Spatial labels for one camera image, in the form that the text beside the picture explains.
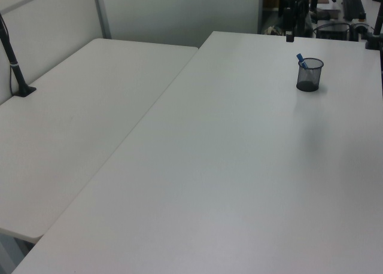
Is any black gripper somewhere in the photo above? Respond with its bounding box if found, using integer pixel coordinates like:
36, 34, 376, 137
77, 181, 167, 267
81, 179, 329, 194
283, 7, 295, 43

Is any blue capped white marker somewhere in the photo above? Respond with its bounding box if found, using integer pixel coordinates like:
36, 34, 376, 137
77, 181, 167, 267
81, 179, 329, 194
296, 53, 311, 70

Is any camouflage pattern bag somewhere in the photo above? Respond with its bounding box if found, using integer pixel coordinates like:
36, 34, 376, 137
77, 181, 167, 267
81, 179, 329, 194
263, 25, 285, 35

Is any black tripod stand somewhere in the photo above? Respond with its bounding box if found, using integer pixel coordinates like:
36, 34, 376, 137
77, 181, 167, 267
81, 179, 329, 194
294, 0, 309, 38

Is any black computer case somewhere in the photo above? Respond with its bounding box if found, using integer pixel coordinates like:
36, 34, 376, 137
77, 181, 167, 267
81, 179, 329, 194
316, 22, 351, 41

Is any black mesh pen cup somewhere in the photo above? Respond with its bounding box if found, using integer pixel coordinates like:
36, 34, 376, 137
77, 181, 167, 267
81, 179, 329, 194
296, 57, 325, 92

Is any black keyboard panel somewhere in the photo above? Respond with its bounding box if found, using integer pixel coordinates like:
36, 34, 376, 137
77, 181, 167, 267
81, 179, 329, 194
342, 0, 366, 21

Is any black clamp stand pole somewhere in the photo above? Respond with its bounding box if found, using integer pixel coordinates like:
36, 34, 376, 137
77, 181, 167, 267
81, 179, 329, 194
364, 4, 383, 50

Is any white side table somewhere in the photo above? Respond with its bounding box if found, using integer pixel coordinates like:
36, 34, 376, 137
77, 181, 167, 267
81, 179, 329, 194
0, 38, 199, 244

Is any black stand pole white band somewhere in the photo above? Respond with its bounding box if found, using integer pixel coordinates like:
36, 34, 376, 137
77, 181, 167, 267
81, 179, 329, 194
0, 13, 37, 98

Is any grey metal partition post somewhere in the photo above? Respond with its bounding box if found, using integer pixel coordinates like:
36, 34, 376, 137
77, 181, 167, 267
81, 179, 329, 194
92, 0, 112, 39

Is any thin black stand cable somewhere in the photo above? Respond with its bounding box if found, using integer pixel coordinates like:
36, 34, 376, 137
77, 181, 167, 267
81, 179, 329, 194
8, 66, 15, 96

